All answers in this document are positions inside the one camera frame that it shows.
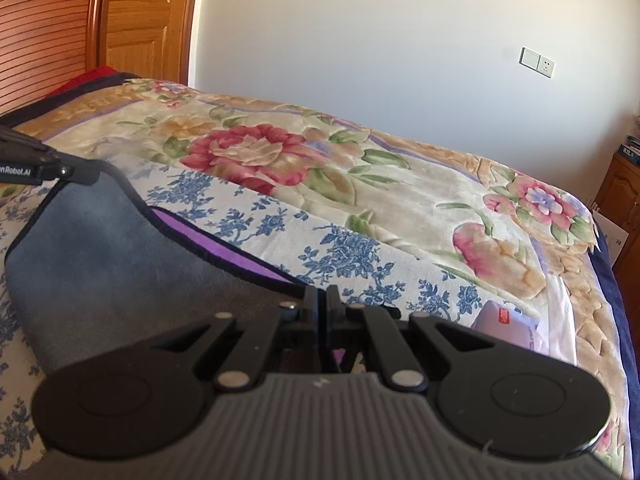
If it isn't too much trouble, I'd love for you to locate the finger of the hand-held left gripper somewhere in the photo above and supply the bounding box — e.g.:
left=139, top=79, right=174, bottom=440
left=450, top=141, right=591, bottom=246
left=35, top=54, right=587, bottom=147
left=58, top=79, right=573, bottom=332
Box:
left=42, top=151, right=102, bottom=185

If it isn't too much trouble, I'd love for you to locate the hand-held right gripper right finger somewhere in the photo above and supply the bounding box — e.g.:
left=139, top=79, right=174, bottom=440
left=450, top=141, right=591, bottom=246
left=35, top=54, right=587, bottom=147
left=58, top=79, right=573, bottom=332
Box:
left=325, top=284, right=502, bottom=392

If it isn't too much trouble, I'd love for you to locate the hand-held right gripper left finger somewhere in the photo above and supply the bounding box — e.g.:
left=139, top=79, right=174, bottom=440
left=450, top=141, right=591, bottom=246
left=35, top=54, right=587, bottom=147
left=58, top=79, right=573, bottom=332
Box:
left=150, top=285, right=322, bottom=392

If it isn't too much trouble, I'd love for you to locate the grey towel with purple side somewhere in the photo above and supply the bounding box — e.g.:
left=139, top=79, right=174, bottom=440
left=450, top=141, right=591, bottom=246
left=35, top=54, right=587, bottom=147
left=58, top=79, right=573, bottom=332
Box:
left=0, top=160, right=321, bottom=378

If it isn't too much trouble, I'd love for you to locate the white sheet with blue flowers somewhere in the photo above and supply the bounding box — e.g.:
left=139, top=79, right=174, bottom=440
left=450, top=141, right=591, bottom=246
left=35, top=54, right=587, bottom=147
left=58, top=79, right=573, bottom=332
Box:
left=0, top=167, right=485, bottom=480

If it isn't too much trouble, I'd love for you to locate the red cloth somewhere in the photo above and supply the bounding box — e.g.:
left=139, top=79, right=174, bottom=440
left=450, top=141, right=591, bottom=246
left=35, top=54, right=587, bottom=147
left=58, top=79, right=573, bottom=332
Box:
left=44, top=63, right=119, bottom=102

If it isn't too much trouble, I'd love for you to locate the louvered wooden closet door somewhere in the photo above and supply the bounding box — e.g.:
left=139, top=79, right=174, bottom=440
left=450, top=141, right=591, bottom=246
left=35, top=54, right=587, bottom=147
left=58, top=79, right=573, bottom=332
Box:
left=0, top=0, right=103, bottom=117

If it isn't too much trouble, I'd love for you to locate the floral plush blanket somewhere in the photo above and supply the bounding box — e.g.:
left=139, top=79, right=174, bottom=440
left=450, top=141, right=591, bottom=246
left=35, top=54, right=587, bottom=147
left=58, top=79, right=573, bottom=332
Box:
left=0, top=72, right=633, bottom=480

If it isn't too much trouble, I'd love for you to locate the wooden panel door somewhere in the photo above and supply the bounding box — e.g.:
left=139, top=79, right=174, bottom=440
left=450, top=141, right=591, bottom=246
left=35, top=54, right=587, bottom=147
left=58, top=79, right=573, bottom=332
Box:
left=99, top=0, right=203, bottom=87

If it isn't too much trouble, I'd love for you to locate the white packet with red label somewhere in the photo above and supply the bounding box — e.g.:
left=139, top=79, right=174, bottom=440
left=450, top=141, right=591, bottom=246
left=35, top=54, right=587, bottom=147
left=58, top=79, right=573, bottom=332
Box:
left=472, top=301, right=542, bottom=352

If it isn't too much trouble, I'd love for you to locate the white cardboard box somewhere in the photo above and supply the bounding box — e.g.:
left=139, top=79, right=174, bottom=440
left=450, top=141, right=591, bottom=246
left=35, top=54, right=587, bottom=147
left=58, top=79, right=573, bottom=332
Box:
left=591, top=206, right=630, bottom=269

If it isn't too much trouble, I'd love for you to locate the wooden cabinet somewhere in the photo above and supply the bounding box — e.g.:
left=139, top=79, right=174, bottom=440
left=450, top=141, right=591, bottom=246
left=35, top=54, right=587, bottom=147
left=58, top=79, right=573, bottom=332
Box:
left=591, top=151, right=640, bottom=272

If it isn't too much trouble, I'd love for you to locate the stack of books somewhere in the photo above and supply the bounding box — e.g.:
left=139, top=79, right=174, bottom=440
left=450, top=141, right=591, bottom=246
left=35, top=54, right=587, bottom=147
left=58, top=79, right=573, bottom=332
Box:
left=616, top=109, right=640, bottom=167

